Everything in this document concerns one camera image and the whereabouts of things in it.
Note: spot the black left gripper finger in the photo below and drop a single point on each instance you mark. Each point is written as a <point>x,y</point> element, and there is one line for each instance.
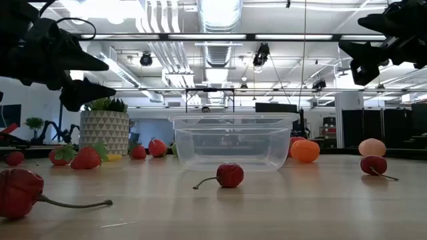
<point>83,63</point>
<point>80,93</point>

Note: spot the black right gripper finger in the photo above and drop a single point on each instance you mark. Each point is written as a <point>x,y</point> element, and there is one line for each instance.
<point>362,55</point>
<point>380,23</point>

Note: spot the red strawberry with green leaves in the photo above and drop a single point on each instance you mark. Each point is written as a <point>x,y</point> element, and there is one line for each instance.
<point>58,160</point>
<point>85,160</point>
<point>138,153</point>

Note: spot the small yellow fruit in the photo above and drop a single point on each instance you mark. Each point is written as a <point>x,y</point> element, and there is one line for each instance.
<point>115,157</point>

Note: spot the small red strawberry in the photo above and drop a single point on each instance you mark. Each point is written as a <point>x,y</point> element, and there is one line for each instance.
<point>14,158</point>

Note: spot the round red fruit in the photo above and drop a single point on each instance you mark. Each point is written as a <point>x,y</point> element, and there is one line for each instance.
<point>157,148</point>

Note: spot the red cherry with stem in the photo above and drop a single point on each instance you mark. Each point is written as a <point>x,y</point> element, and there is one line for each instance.
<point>230,175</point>
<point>373,165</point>

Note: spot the peeled orange tangerine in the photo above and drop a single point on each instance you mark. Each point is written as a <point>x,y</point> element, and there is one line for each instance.
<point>305,151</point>

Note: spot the large red pepper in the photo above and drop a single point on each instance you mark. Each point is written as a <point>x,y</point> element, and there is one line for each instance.
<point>20,193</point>

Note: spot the black background robot arm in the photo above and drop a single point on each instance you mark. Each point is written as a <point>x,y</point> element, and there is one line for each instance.
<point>63,133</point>

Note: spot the clear plastic tupperware container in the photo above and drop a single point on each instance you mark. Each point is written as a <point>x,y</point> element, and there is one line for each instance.
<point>233,117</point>

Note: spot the black vertical stand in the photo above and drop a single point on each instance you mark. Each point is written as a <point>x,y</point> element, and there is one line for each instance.
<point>61,116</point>

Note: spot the green succulent plant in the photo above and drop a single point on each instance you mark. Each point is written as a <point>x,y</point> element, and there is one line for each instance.
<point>113,105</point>

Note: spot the grey horizontal pipe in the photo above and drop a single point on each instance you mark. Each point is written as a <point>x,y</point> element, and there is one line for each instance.
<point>333,90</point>

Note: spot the triangle-patterned planter pot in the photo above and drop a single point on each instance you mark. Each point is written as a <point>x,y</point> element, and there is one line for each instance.
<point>104,133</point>

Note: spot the small potted background plant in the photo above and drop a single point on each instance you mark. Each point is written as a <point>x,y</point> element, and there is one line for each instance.
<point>34,123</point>

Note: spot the black partition panels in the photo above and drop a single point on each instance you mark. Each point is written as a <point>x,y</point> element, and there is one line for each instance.
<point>377,128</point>

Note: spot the white building column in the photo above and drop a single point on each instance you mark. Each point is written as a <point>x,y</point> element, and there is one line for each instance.
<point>338,126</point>

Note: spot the background storage shelf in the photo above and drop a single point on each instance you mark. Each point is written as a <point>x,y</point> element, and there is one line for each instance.
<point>328,131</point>

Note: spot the black background monitor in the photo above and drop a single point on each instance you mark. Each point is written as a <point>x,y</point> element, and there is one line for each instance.
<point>277,107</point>

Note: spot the green fruit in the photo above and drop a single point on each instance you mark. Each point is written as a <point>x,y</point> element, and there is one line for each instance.
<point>174,149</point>

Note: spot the person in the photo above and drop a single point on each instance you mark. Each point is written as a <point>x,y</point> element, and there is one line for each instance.
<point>206,109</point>

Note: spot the black ceiling-mounted camera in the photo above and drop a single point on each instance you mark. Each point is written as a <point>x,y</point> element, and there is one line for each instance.
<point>261,53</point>
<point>146,59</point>
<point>319,84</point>

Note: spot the black wall screen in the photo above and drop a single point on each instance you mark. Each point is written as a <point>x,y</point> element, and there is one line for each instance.
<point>10,116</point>

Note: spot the black aluminium table frame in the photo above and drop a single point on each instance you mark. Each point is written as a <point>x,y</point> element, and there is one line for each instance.
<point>400,153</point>

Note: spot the silver ceiling duct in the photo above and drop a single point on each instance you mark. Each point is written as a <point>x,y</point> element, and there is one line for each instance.
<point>220,16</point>

